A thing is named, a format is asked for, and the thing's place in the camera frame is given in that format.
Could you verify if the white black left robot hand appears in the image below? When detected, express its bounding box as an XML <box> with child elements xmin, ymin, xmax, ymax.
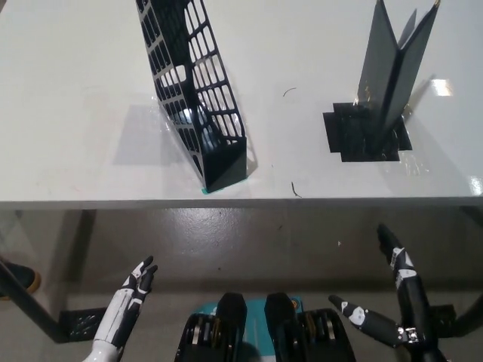
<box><xmin>92</xmin><ymin>255</ymin><xmax>159</xmax><ymax>346</ymax></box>

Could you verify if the black mesh file shelf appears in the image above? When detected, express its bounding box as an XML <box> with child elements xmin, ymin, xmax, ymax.
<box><xmin>135</xmin><ymin>0</ymin><xmax>249</xmax><ymax>192</ymax></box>

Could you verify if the black floor tape patch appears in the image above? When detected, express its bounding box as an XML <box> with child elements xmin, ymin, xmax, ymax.
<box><xmin>60</xmin><ymin>307</ymin><xmax>109</xmax><ymax>339</ymax></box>
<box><xmin>428</xmin><ymin>304</ymin><xmax>458</xmax><ymax>330</ymax></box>

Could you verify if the dark shoe with tan sole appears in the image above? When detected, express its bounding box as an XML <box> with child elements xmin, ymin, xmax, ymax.
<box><xmin>0</xmin><ymin>262</ymin><xmax>42</xmax><ymax>302</ymax></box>

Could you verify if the teal tape strip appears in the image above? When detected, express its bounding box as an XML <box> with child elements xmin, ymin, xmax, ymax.
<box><xmin>199</xmin><ymin>176</ymin><xmax>248</xmax><ymax>195</ymax></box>

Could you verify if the black tape patch on table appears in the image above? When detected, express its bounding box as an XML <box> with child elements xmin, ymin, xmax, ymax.
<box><xmin>322</xmin><ymin>101</ymin><xmax>413</xmax><ymax>164</ymax></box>

